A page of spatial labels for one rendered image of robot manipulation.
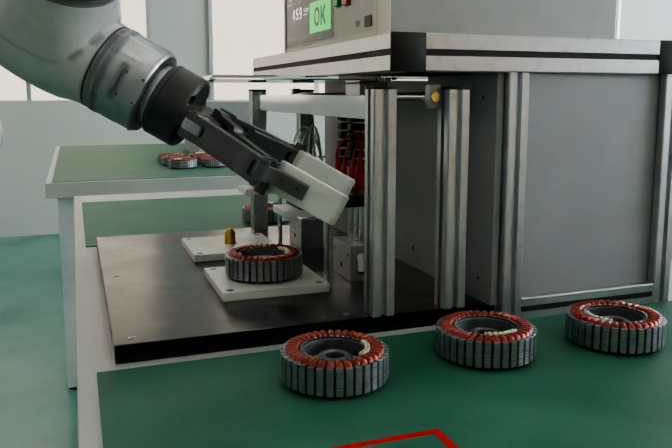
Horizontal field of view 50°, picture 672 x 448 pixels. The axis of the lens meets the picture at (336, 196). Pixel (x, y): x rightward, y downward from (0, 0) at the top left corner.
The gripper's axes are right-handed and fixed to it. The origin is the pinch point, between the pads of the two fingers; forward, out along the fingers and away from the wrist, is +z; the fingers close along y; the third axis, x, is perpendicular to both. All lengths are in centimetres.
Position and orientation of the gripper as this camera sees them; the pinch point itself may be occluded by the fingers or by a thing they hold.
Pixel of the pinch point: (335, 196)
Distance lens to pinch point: 71.6
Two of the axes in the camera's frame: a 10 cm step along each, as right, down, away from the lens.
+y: -0.7, 1.3, -9.9
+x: 4.9, -8.6, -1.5
